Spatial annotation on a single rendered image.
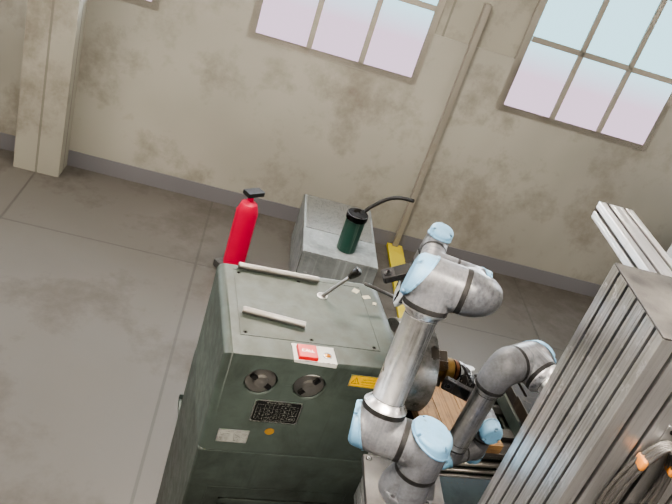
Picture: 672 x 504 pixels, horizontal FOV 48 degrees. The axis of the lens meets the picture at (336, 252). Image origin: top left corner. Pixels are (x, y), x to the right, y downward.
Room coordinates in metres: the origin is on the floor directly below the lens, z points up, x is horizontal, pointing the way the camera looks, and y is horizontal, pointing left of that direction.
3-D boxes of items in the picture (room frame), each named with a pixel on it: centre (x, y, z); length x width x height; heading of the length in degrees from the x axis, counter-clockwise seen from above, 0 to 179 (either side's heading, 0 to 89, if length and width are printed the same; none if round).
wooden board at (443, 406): (2.24, -0.59, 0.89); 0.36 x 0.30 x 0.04; 20
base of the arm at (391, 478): (1.48, -0.38, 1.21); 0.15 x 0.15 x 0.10
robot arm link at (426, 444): (1.48, -0.38, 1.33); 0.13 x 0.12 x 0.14; 87
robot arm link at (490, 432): (1.98, -0.66, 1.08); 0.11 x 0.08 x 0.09; 19
